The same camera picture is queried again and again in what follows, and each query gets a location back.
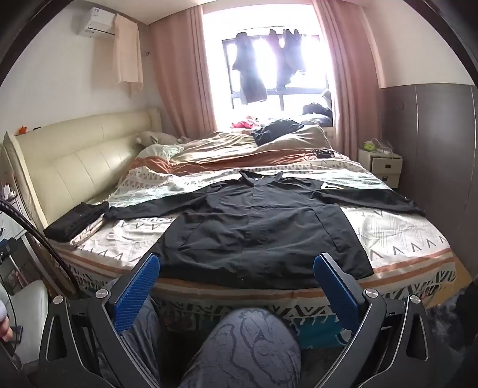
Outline dark hanging garment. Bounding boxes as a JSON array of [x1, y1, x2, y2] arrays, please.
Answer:
[[232, 32, 267, 105], [267, 28, 307, 88]]

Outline pink curtain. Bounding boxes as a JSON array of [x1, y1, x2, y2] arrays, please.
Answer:
[[312, 0, 382, 157], [149, 0, 221, 142]]

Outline black flexible hose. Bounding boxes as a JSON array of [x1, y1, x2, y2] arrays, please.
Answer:
[[0, 198, 81, 295]]

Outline bed with patterned sheet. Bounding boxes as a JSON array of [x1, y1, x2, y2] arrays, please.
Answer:
[[62, 160, 458, 318]]

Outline cream leather bed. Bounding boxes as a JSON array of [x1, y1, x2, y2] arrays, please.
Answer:
[[2, 107, 458, 351]]

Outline person's leg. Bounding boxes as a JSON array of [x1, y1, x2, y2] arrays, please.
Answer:
[[179, 308, 303, 388], [101, 295, 163, 388]]

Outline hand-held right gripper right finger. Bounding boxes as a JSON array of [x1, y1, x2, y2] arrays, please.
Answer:
[[313, 253, 436, 388]]

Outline black shirt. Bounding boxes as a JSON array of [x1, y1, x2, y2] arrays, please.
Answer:
[[104, 170, 426, 291]]

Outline white nightstand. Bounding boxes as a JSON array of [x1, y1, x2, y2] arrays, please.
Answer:
[[356, 145, 404, 183]]

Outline person's left leg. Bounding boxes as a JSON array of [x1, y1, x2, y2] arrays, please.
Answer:
[[101, 295, 163, 388]]

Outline dark cushion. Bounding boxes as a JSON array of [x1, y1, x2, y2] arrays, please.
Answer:
[[302, 102, 334, 125]]

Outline window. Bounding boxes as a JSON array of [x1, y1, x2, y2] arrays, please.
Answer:
[[202, 0, 337, 127]]

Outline folded black clothes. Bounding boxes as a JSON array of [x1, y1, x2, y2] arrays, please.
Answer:
[[43, 202, 110, 241]]

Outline person's right leg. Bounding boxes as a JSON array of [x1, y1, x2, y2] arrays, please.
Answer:
[[179, 308, 303, 388]]

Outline white air conditioner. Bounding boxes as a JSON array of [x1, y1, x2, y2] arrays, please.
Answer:
[[78, 7, 120, 38]]

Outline beige plush toy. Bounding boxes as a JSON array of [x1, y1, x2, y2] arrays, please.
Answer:
[[135, 130, 180, 147]]

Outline pale green pillow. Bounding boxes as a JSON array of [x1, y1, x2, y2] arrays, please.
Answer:
[[144, 144, 185, 161]]

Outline beige and brown blanket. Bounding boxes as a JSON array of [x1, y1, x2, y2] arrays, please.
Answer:
[[132, 125, 359, 176]]

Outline folded pale patterned cloth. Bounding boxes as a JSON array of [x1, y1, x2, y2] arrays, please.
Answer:
[[69, 215, 109, 247]]

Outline crumpled black clothes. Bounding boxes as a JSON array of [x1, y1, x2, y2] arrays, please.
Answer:
[[251, 119, 305, 146]]

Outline person's left hand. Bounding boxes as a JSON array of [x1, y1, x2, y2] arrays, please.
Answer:
[[0, 298, 16, 342]]

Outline cream hanging cloth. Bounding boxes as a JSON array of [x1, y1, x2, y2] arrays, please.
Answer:
[[112, 13, 144, 94]]

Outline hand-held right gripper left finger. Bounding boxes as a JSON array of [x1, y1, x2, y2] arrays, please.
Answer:
[[37, 253, 161, 388]]

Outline red cloth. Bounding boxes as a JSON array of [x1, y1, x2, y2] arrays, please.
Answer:
[[229, 116, 262, 131]]

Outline grey blue rug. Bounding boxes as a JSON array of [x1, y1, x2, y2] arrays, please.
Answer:
[[422, 291, 478, 359]]

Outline dark grey wardrobe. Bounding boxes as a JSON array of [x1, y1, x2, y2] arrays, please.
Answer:
[[379, 84, 478, 284]]

